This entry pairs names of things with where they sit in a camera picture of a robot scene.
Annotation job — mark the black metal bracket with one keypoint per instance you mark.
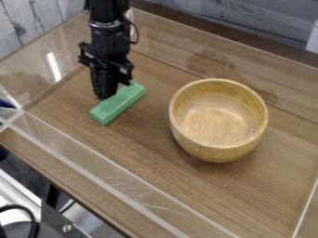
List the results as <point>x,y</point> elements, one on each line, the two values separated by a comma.
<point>56,226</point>

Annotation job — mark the black table leg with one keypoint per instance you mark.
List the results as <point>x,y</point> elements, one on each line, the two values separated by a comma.
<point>53,196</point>

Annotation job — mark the clear acrylic tray enclosure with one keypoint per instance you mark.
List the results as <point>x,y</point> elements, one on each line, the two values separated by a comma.
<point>125,169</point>

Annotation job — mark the green rectangular block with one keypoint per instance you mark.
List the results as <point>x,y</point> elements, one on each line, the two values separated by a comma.
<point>110,108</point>

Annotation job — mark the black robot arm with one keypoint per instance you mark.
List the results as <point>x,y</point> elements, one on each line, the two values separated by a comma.
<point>106,11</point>

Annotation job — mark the light wooden bowl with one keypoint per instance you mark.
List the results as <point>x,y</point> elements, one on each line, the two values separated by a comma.
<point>219,119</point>

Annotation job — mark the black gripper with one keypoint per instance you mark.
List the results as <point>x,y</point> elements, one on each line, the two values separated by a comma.
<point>106,56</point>

